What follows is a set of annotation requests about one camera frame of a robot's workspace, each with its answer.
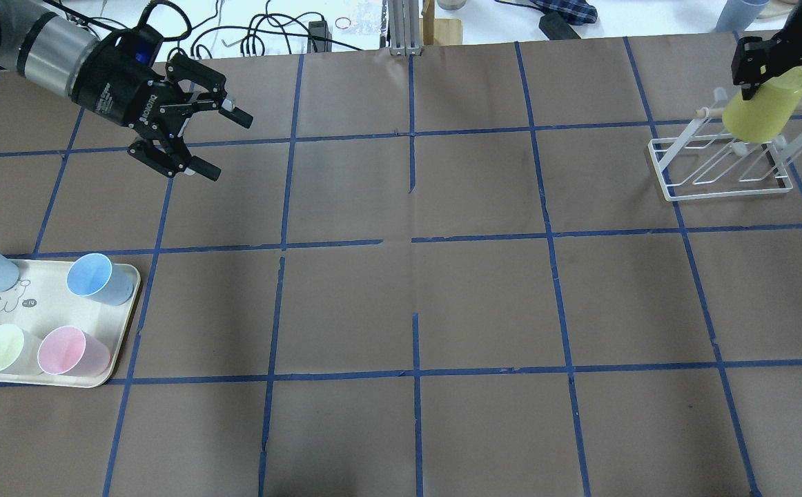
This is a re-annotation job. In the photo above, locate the blue cup on side table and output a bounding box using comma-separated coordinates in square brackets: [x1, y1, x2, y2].
[712, 0, 768, 32]

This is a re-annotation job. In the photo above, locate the yellow plastic cup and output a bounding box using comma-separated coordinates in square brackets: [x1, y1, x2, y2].
[721, 67, 802, 144]

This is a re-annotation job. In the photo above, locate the aluminium frame post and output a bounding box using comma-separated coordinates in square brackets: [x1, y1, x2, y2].
[385, 1, 422, 57]

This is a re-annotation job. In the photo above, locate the black power adapter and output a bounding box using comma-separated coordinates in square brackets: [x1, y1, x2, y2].
[306, 20, 332, 53]

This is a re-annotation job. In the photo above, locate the pink plastic cup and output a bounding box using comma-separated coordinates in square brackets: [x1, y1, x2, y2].
[36, 325, 111, 378]

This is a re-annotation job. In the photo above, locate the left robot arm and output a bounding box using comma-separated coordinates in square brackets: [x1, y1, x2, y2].
[0, 1, 253, 182]

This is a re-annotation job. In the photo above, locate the wooden mug tree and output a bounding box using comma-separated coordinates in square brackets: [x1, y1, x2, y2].
[420, 1, 467, 46]

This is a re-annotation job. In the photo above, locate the cream serving tray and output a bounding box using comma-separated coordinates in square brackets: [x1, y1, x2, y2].
[0, 259, 141, 388]

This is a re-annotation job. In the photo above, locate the white wire cup rack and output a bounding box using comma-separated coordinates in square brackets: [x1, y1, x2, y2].
[647, 88, 802, 202]

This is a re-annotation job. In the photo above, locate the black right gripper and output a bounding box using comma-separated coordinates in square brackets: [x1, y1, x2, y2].
[730, 1, 802, 101]

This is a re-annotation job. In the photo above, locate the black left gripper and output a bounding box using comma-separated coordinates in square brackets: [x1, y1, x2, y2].
[70, 26, 253, 182]

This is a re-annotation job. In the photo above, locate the pale green plastic cup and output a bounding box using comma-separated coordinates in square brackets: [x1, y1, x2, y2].
[0, 324, 43, 375]

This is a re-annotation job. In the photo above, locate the blue plaid folded umbrella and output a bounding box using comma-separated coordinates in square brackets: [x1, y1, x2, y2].
[531, 0, 598, 26]

